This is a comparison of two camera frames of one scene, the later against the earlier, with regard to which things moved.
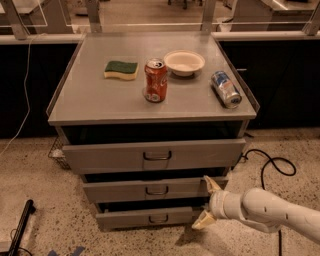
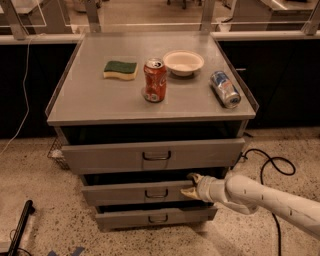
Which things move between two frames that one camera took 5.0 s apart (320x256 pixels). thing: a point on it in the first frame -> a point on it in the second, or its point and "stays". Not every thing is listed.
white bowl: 184,63 stays
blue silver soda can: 225,91 stays
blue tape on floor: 77,252 stays
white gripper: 217,204 -> 204,188
